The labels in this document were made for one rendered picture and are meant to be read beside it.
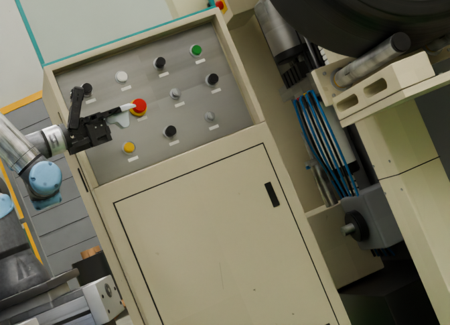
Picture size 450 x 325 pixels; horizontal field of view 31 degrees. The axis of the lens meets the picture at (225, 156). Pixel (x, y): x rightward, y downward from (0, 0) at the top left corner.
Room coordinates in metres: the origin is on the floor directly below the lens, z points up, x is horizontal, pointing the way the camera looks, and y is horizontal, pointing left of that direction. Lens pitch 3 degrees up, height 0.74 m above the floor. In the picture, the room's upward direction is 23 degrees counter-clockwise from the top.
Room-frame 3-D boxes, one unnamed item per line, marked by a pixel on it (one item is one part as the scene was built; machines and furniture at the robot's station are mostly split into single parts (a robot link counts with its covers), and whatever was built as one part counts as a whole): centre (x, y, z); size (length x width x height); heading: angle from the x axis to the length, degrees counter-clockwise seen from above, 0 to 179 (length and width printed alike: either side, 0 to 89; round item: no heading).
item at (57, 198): (2.02, 0.46, 0.94); 0.11 x 0.08 x 0.11; 19
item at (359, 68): (1.87, -0.39, 0.90); 0.35 x 0.05 x 0.05; 16
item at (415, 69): (1.87, -0.39, 0.84); 0.36 x 0.09 x 0.06; 16
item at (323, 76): (2.08, -0.48, 0.90); 0.40 x 0.03 x 0.10; 106
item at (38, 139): (2.04, 0.46, 1.04); 0.11 x 0.08 x 0.09; 109
